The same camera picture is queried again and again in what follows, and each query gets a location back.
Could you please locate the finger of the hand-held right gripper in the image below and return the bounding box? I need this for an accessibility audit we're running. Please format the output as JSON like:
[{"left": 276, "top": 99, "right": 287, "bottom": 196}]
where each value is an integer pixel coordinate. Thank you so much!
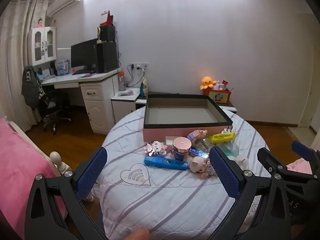
[
  {"left": 292, "top": 141, "right": 320, "bottom": 164},
  {"left": 257, "top": 147, "right": 290, "bottom": 178}
]

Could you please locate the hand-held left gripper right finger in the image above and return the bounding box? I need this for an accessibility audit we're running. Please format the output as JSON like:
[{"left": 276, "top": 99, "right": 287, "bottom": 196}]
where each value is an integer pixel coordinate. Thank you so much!
[{"left": 207, "top": 145, "right": 292, "bottom": 240}]

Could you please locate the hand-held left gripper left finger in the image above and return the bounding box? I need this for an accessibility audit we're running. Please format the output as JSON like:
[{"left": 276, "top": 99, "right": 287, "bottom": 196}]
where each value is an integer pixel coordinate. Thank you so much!
[{"left": 24, "top": 146, "right": 110, "bottom": 240}]

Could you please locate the white toy figure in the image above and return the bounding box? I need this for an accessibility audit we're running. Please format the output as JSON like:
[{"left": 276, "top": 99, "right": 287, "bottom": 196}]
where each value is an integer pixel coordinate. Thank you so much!
[{"left": 229, "top": 155, "right": 248, "bottom": 172}]

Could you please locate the pink pig figure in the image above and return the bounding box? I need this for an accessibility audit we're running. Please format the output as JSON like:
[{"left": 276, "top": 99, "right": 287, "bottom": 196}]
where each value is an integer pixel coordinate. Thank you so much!
[{"left": 189, "top": 156, "right": 218, "bottom": 179}]

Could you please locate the clear container with teal lid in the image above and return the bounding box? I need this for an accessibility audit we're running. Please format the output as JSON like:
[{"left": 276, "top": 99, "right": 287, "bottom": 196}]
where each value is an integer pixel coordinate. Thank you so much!
[{"left": 219, "top": 142, "right": 240, "bottom": 156}]

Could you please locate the yellow box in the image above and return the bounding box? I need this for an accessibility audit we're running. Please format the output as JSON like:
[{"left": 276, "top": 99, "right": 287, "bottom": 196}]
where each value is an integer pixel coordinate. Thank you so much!
[{"left": 207, "top": 132, "right": 237, "bottom": 145}]

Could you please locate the rose gold cosmetic jar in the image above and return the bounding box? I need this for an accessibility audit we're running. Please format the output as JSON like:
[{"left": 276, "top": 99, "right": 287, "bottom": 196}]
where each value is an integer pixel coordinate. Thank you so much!
[{"left": 172, "top": 137, "right": 192, "bottom": 161}]

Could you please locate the blue tube package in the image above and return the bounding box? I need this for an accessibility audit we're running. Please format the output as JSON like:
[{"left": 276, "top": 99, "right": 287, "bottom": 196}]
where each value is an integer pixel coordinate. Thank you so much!
[{"left": 144, "top": 156, "right": 188, "bottom": 171}]

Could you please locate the pink box with black rim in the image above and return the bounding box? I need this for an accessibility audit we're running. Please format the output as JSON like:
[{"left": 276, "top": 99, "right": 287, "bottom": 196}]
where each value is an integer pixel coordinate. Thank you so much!
[{"left": 143, "top": 93, "right": 234, "bottom": 142}]

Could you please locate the pink white block toy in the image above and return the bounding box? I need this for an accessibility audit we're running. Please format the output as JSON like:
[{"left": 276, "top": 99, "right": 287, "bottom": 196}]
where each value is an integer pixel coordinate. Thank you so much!
[{"left": 145, "top": 141, "right": 168, "bottom": 156}]

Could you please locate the person's left hand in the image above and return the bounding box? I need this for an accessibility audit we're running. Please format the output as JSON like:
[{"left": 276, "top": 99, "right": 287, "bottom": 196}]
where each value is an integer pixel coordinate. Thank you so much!
[{"left": 124, "top": 227, "right": 151, "bottom": 240}]

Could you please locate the pink printed cloth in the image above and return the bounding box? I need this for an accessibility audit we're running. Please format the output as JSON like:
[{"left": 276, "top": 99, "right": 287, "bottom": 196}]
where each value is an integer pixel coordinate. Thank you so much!
[{"left": 286, "top": 158, "right": 313, "bottom": 176}]

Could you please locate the pink purple block figure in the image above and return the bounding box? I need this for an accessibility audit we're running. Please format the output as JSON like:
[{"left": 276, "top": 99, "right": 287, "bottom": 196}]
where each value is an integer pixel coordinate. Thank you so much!
[{"left": 187, "top": 129, "right": 208, "bottom": 143}]

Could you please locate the white door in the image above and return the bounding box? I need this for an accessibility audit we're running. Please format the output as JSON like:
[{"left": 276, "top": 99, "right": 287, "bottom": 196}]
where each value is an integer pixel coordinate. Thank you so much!
[{"left": 298, "top": 44, "right": 320, "bottom": 133}]

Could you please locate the dark-topped nightstand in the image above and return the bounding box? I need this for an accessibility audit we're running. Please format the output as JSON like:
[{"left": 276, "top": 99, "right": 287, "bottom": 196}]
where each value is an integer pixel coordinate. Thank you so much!
[{"left": 218, "top": 101, "right": 238, "bottom": 114}]

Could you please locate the white nightstand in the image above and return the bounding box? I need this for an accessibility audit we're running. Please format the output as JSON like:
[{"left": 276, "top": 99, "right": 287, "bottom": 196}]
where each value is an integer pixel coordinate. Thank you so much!
[{"left": 111, "top": 87, "right": 147, "bottom": 126}]

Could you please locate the black office chair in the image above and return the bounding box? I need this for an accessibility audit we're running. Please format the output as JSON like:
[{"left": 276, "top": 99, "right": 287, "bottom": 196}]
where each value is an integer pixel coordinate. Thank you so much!
[{"left": 37, "top": 90, "right": 72, "bottom": 134}]

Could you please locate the orange printed toy box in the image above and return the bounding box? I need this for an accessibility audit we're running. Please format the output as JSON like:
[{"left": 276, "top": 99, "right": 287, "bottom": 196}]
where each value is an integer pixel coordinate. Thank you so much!
[{"left": 208, "top": 89, "right": 232, "bottom": 105}]

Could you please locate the white desk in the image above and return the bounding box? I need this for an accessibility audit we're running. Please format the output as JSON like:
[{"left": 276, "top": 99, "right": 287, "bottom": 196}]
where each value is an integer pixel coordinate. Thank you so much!
[{"left": 40, "top": 68, "right": 120, "bottom": 134}]

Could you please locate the orange octopus plush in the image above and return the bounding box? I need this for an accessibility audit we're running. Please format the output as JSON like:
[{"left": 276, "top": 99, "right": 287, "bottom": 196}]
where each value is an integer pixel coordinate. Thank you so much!
[{"left": 199, "top": 76, "right": 218, "bottom": 91}]

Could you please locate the bottle with orange cap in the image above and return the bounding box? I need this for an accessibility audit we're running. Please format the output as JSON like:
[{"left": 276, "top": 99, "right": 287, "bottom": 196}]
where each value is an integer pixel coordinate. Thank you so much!
[{"left": 118, "top": 70, "right": 127, "bottom": 92}]

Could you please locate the snack bag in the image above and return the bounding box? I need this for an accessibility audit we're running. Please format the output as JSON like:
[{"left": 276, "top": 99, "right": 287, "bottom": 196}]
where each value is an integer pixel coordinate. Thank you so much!
[{"left": 139, "top": 77, "right": 149, "bottom": 97}]

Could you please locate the black backpack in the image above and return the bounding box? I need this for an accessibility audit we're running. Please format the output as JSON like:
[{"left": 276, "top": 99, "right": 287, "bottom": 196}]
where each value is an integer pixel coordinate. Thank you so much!
[{"left": 21, "top": 65, "right": 47, "bottom": 110}]

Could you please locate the black computer tower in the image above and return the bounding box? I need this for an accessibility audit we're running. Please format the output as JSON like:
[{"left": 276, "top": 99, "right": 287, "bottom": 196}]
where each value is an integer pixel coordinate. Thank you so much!
[{"left": 96, "top": 41, "right": 118, "bottom": 73}]

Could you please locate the black monitor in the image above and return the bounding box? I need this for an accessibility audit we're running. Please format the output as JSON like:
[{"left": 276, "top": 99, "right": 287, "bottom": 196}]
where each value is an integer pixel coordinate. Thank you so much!
[{"left": 71, "top": 38, "right": 98, "bottom": 73}]

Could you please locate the beige curtain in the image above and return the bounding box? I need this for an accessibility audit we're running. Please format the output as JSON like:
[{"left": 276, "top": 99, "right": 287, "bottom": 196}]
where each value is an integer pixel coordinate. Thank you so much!
[{"left": 0, "top": 0, "right": 49, "bottom": 133}]

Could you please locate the white glass-door cabinet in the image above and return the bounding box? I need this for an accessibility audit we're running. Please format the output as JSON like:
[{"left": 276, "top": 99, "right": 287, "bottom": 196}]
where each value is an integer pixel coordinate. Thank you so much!
[{"left": 27, "top": 26, "right": 57, "bottom": 66}]

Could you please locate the black speaker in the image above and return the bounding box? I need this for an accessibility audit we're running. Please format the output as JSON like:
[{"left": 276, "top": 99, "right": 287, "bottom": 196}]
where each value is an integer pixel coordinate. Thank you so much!
[{"left": 100, "top": 25, "right": 116, "bottom": 42}]

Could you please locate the red triangular ornament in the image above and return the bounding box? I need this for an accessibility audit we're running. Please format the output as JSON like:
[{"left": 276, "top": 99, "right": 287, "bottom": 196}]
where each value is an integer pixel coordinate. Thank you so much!
[{"left": 101, "top": 10, "right": 114, "bottom": 27}]

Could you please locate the white air conditioner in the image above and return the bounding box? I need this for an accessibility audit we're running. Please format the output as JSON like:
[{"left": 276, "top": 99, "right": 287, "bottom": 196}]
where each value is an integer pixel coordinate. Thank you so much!
[{"left": 46, "top": 0, "right": 83, "bottom": 16}]

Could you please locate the white bed frame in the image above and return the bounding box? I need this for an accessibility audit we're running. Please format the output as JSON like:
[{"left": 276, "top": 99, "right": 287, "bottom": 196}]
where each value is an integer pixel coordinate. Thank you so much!
[{"left": 5, "top": 116, "right": 94, "bottom": 202}]

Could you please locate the wall power outlet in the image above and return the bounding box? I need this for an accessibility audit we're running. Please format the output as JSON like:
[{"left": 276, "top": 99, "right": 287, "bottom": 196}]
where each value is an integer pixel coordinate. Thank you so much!
[{"left": 129, "top": 62, "right": 149, "bottom": 71}]

